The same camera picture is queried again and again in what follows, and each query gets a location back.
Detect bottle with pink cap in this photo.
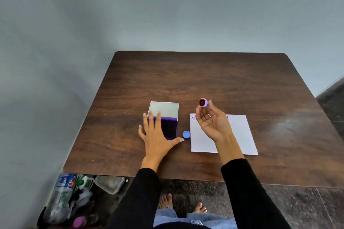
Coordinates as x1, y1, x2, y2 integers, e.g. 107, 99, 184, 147
72, 215, 87, 229

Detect person's left hand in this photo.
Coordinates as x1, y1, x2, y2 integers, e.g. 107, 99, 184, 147
138, 111, 185, 162

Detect person's right forearm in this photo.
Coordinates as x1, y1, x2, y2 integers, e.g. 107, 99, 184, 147
215, 134, 292, 229

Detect purple ink stamp pad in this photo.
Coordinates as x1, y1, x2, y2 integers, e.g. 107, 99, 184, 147
147, 101, 180, 141

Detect person's right hand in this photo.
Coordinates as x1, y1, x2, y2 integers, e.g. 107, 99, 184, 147
195, 100, 233, 144

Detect person's right foot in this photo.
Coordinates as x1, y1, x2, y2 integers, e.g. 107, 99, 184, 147
193, 202, 208, 214

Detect clear plastic bottle blue label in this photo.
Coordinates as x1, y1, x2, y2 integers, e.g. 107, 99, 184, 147
44, 174, 78, 224

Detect white paper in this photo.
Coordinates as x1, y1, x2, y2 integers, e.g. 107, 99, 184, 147
189, 113, 258, 156

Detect clear plastic food container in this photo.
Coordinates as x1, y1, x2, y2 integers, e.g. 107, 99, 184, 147
94, 175, 126, 195

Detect person's left forearm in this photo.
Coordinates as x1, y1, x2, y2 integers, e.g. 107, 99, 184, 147
106, 157, 165, 229

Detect white bottle green cap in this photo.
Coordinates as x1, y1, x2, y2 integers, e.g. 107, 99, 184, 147
75, 175, 95, 191

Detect person's blue jeans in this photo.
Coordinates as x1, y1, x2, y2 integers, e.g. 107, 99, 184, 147
152, 207, 239, 229

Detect crumpled white plastic bag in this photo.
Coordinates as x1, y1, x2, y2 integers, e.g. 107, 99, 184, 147
70, 188, 94, 211

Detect person's left foot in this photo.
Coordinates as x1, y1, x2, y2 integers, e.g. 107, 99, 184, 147
158, 193, 173, 210

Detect person's foot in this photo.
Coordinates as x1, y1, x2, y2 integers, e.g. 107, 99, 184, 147
158, 193, 173, 210
193, 202, 208, 214

